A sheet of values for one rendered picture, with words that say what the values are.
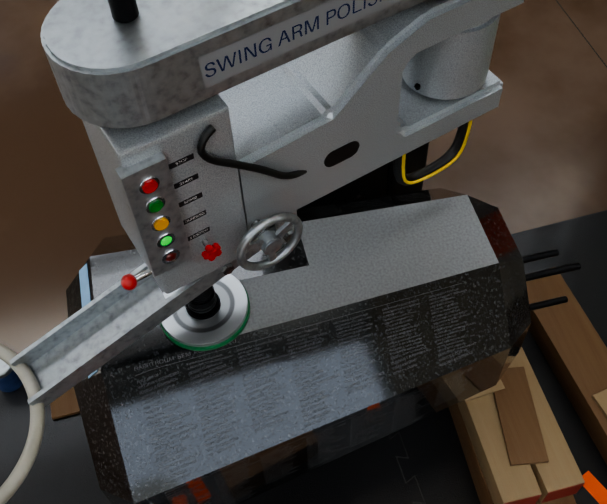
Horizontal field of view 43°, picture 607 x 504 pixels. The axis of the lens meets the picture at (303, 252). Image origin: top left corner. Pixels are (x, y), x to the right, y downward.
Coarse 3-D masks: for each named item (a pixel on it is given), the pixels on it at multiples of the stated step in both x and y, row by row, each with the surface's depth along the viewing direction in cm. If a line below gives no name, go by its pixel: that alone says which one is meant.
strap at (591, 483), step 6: (588, 474) 223; (588, 480) 222; (594, 480) 222; (588, 486) 221; (594, 486) 221; (600, 486) 221; (594, 492) 220; (600, 492) 220; (606, 492) 220; (600, 498) 219; (606, 498) 219
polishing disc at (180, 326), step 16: (224, 288) 188; (240, 288) 187; (224, 304) 185; (240, 304) 185; (176, 320) 183; (192, 320) 183; (208, 320) 183; (224, 320) 183; (240, 320) 182; (176, 336) 180; (192, 336) 180; (208, 336) 180; (224, 336) 180
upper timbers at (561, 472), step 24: (480, 408) 232; (480, 432) 228; (552, 432) 227; (480, 456) 229; (504, 456) 223; (552, 456) 223; (504, 480) 220; (528, 480) 219; (552, 480) 219; (576, 480) 219
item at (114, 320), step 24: (288, 240) 167; (144, 264) 171; (120, 288) 171; (144, 288) 173; (192, 288) 166; (96, 312) 173; (120, 312) 172; (144, 312) 171; (168, 312) 168; (48, 336) 170; (72, 336) 173; (96, 336) 171; (120, 336) 165; (24, 360) 171; (48, 360) 172; (72, 360) 170; (96, 360) 166; (48, 384) 164; (72, 384) 167
